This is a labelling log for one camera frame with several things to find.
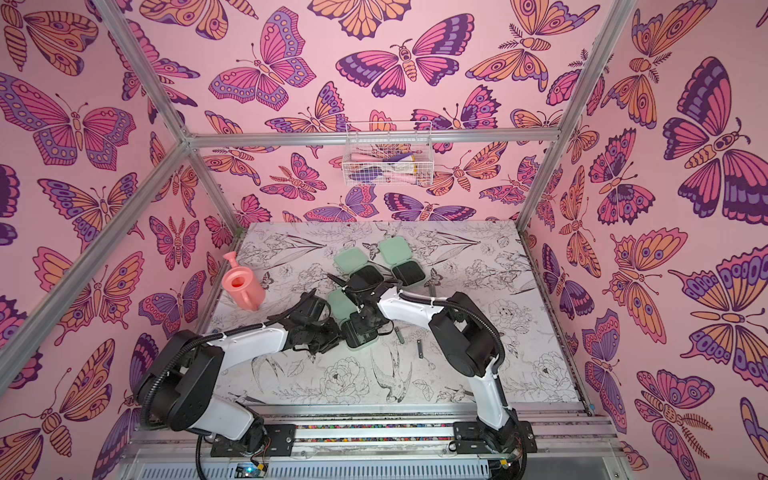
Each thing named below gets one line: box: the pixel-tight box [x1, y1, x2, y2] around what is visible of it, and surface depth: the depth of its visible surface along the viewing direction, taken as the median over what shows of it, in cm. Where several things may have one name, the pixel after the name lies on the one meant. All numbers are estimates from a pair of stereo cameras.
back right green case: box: [379, 236, 426, 285], surface depth 112 cm
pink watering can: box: [222, 251, 265, 312], surface depth 93 cm
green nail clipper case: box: [328, 288, 380, 350], surface depth 91 cm
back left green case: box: [334, 247, 385, 292], surface depth 111 cm
